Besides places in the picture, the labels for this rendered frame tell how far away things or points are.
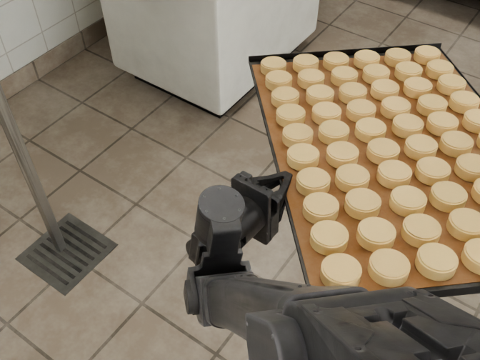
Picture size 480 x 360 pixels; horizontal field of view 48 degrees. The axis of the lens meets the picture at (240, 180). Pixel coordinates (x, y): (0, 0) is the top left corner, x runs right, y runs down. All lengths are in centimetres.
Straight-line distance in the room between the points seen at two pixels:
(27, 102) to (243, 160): 104
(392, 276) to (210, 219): 23
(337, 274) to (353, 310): 38
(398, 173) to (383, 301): 52
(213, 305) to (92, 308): 126
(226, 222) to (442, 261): 27
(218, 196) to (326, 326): 41
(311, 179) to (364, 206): 9
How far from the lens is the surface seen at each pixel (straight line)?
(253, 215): 74
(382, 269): 69
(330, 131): 89
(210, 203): 65
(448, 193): 82
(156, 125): 238
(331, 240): 71
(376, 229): 74
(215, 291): 61
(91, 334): 182
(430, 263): 72
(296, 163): 83
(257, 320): 33
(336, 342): 26
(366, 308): 30
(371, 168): 86
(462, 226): 78
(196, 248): 71
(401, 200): 79
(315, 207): 75
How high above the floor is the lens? 158
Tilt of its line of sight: 48 degrees down
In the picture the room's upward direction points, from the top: straight up
